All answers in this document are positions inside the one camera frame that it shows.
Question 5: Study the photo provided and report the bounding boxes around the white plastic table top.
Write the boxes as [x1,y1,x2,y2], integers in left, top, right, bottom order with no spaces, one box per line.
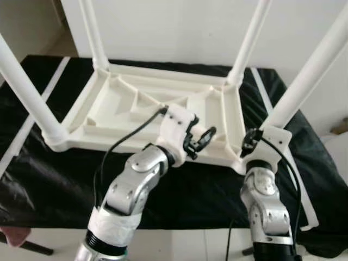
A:
[43,63,256,175]

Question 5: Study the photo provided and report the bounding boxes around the white plastic table leg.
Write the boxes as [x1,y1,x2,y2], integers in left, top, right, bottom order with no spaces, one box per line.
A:
[0,35,69,150]
[79,0,109,70]
[226,0,272,86]
[264,8,348,131]

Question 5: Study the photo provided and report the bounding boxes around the black metal table leg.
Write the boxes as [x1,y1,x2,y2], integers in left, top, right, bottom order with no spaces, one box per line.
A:
[0,238,54,256]

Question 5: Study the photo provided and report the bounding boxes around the pink table cover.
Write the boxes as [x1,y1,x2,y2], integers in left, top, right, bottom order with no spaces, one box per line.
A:
[0,227,30,248]

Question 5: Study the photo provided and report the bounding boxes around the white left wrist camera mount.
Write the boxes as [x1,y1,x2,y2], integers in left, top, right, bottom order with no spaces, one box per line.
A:
[158,104,199,164]

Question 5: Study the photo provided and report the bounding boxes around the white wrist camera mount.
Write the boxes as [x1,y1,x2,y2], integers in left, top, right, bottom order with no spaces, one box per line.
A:
[242,128,289,169]
[158,104,199,164]

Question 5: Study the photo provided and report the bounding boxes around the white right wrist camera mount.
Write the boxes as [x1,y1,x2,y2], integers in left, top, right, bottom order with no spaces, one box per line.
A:
[242,128,289,169]

